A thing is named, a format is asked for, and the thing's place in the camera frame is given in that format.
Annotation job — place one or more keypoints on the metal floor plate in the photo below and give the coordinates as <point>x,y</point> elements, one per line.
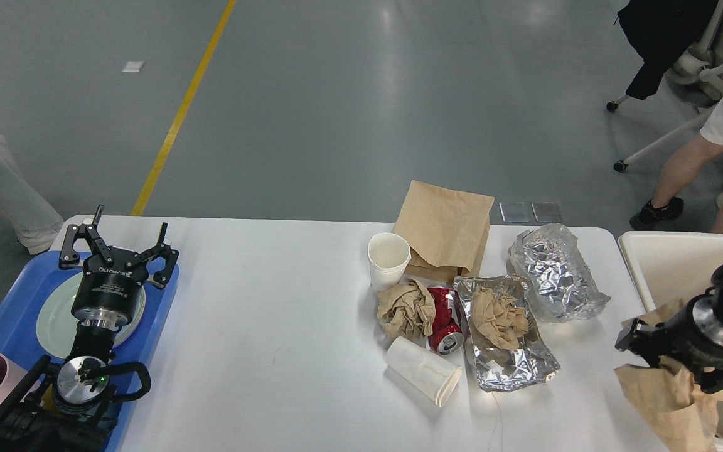
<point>514,212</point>
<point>546,212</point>

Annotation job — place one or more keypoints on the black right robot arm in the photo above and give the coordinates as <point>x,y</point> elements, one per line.
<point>693,336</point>

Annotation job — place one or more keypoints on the lying white paper cup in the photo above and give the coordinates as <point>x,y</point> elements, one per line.
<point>431,374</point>

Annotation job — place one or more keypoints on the aluminium foil ball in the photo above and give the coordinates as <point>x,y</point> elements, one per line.
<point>563,288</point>

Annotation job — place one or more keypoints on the metal floor plate left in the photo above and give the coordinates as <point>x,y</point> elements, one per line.
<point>514,212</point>

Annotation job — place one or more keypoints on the crushed red soda can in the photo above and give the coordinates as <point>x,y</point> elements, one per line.
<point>446,336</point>

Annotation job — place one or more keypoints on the upright white paper cup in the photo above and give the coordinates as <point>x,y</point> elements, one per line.
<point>388,256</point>

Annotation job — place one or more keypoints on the white office chair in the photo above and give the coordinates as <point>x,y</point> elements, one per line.
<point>697,76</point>

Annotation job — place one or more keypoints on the aluminium foil tray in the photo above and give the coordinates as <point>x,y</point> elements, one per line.
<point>495,369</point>

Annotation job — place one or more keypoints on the brown paper bag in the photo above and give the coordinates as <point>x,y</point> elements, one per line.
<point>673,405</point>
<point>447,231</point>

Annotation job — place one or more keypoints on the beige plastic bin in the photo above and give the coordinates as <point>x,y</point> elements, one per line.
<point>673,266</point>

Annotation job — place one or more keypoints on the brown paper bag front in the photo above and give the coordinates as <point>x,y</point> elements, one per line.
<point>673,405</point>

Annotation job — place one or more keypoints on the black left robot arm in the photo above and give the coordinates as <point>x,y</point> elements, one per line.
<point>83,321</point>

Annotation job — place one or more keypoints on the yellow plate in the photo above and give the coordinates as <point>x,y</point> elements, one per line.
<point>127,330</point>

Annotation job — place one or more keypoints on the dark green mug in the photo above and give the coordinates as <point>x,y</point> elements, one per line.
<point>48,401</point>

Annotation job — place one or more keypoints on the metal floor plate right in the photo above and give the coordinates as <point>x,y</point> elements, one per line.
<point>546,212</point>

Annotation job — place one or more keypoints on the light green plate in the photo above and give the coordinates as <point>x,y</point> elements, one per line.
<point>56,327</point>

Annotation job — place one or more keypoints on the brown napkin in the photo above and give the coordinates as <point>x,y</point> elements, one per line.
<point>498,320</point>
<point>406,310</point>

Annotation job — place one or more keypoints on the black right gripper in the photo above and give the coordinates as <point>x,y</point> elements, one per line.
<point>693,336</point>

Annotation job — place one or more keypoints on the person in grey trousers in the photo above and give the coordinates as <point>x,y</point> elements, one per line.
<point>35,222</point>

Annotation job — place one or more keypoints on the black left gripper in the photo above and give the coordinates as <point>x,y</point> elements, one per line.
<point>107,292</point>

